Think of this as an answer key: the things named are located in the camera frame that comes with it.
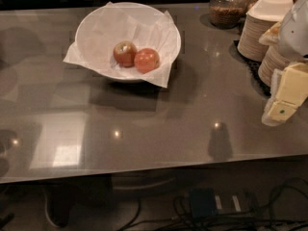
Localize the white paper liner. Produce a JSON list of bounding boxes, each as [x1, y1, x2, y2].
[[63, 1, 179, 89]]

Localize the white ceramic bowl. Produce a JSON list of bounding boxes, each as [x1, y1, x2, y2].
[[74, 1, 182, 84]]

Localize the black rubber mat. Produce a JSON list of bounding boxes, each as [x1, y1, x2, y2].
[[233, 40, 270, 98]]

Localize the blue power adapter box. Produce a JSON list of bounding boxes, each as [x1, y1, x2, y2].
[[189, 188, 218, 218]]

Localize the tall stack paper plates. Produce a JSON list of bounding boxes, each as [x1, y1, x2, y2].
[[237, 14, 273, 62]]

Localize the black floor cables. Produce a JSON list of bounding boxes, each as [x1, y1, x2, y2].
[[116, 176, 308, 231]]

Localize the front stack paper plates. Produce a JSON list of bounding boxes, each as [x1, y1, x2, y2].
[[258, 46, 291, 86]]

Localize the orange-red apple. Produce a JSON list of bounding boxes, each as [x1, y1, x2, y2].
[[134, 48, 160, 73]]

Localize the red apple with stem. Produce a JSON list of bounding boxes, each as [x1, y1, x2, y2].
[[113, 41, 137, 67]]

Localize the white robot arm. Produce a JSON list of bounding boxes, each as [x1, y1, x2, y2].
[[259, 0, 308, 126]]

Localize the glass jar with grains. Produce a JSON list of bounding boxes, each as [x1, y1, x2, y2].
[[209, 0, 248, 29]]

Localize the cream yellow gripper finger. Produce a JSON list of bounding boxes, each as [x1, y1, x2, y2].
[[262, 63, 308, 126]]

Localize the white foam takeout container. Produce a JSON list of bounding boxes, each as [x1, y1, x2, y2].
[[247, 0, 294, 21]]

